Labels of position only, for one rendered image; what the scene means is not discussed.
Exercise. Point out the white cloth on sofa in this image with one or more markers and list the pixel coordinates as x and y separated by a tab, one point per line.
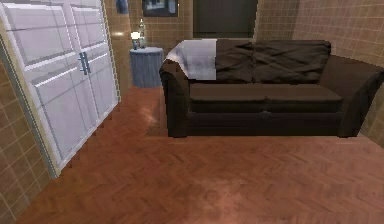
198	60

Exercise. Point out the white double door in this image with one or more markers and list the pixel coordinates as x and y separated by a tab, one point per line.
63	76

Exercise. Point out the blue framed wall picture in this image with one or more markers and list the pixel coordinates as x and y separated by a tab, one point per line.
122	6

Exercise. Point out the round blue-grey side table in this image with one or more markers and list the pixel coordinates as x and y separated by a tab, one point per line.
146	68

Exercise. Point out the small glowing table lamp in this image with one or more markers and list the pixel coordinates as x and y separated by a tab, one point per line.
135	38

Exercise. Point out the dark brown sofa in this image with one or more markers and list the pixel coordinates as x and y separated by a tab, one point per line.
266	100

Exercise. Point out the dark framed wall picture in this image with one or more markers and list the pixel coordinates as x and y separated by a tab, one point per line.
160	7

